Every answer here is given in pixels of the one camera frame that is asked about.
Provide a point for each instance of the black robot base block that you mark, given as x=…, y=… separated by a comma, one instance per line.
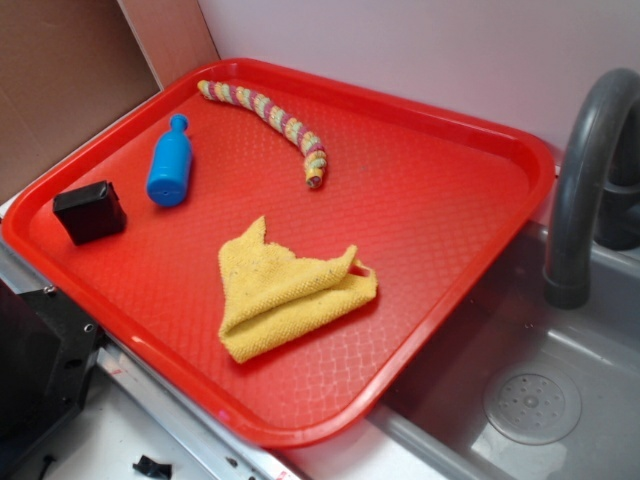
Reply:
x=49, y=347

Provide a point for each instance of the red plastic tray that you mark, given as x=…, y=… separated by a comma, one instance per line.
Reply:
x=429, y=197

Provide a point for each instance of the yellow folded cloth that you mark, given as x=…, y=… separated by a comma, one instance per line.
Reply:
x=273, y=297

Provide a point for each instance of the blue plastic toy bottle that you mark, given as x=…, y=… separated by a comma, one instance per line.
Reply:
x=168, y=179

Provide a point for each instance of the small black box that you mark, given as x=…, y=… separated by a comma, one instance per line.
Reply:
x=90, y=212

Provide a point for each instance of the grey plastic sink basin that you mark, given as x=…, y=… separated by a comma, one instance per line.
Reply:
x=510, y=387

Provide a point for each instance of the grey toy faucet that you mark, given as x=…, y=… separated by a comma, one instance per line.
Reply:
x=597, y=194

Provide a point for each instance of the small black plastic clip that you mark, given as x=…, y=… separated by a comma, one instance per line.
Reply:
x=153, y=469

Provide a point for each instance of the brown cardboard panel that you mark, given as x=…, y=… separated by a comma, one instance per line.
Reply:
x=69, y=69

